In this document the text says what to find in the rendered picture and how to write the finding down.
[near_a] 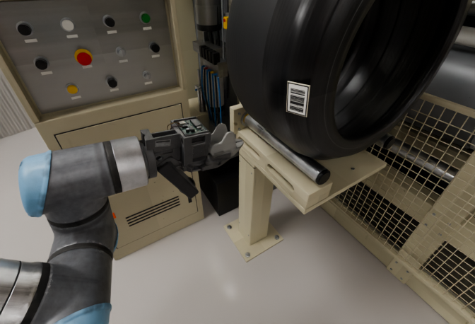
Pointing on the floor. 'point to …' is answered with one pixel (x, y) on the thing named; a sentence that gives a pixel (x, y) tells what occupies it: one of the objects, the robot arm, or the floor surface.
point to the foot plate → (249, 252)
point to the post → (253, 201)
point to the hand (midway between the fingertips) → (237, 146)
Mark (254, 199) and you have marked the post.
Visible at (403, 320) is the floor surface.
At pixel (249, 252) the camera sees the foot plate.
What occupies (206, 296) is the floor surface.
